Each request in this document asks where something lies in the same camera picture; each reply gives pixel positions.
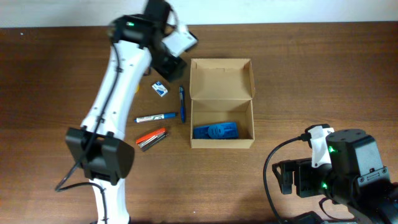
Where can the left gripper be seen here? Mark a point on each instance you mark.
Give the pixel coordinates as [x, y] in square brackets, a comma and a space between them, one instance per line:
[171, 66]

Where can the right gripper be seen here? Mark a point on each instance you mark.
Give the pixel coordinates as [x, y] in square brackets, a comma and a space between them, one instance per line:
[286, 177]

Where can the blue whiteboard marker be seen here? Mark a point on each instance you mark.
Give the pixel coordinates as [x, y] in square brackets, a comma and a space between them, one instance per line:
[155, 117]

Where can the cardboard box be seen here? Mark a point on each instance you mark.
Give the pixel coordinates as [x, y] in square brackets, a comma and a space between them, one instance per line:
[222, 90]

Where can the blue whiteboard eraser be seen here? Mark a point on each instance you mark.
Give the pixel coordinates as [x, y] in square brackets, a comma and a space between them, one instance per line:
[228, 130]

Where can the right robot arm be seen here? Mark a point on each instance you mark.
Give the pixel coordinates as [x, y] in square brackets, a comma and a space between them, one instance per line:
[346, 168]

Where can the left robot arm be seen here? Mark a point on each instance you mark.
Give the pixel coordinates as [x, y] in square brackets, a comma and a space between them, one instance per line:
[138, 43]

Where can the blue ballpoint pen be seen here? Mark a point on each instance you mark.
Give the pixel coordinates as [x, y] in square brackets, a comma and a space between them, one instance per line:
[182, 103]

